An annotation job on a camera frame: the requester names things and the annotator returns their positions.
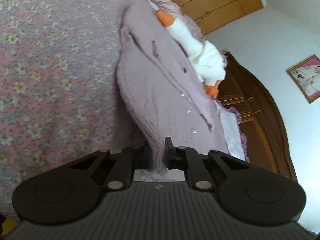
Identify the pink knitted cardigan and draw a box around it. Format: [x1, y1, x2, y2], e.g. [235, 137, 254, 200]
[117, 3, 228, 181]

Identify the dark wooden headboard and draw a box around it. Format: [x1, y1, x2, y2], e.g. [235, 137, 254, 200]
[217, 51, 297, 181]

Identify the white pillow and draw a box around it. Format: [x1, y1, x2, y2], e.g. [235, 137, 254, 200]
[217, 101, 247, 162]

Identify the pink floral bed sheet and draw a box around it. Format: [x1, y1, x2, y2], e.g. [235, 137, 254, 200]
[1, 0, 170, 220]

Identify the white goose plush toy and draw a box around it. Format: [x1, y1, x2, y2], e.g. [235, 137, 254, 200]
[147, 0, 226, 98]

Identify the framed wall picture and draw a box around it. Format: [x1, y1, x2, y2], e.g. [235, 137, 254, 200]
[286, 55, 320, 104]

